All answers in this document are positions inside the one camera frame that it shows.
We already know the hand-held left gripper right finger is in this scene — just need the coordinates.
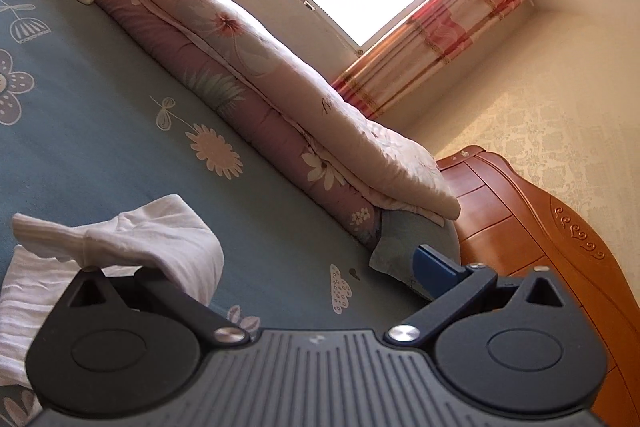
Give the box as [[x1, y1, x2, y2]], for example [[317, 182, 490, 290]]
[[385, 244, 568, 348]]

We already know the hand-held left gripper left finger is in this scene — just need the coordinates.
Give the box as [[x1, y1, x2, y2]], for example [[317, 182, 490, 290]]
[[67, 266, 251, 348]]

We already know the white printed sweatshirt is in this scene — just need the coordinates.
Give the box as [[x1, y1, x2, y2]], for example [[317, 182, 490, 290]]
[[0, 194, 225, 388]]

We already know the green printed pillow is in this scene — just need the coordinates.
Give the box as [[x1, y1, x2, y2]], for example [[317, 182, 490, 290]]
[[369, 209, 462, 303]]

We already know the wooden headboard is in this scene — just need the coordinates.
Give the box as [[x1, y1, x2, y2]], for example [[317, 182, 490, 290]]
[[435, 146, 640, 427]]

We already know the blue printed bed sheet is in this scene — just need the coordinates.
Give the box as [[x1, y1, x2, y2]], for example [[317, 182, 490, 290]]
[[0, 0, 431, 427]]

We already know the pink striped curtain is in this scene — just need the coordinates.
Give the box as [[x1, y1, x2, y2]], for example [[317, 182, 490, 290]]
[[330, 0, 534, 118]]

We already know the pink floral quilt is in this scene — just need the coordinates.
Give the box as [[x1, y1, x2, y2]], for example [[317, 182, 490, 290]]
[[22, 0, 462, 250]]

